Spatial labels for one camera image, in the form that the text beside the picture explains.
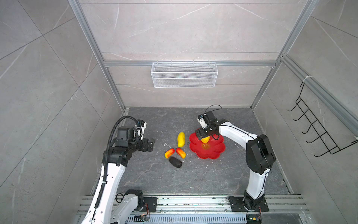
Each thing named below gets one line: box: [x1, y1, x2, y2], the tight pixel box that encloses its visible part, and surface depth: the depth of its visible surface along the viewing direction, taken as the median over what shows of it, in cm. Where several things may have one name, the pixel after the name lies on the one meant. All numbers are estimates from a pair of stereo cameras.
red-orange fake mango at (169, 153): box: [164, 147, 175, 160], surface depth 92 cm
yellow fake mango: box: [177, 131, 186, 148], surface depth 97 cm
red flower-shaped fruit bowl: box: [189, 132, 226, 160], surface depth 97 cm
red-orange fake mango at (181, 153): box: [175, 147, 187, 159], surface depth 92 cm
